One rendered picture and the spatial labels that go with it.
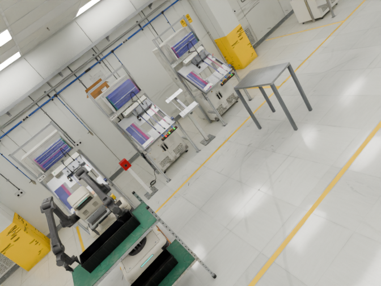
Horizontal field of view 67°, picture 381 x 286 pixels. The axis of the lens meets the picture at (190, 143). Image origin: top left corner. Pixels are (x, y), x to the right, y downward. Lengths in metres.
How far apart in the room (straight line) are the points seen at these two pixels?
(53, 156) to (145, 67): 2.96
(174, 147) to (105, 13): 3.16
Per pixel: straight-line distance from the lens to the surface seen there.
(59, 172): 4.91
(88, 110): 6.38
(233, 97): 5.75
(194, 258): 2.92
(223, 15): 7.18
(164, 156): 5.14
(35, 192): 6.60
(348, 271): 2.68
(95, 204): 3.17
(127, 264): 3.71
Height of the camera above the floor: 2.27
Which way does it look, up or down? 24 degrees down
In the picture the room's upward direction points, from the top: 37 degrees counter-clockwise
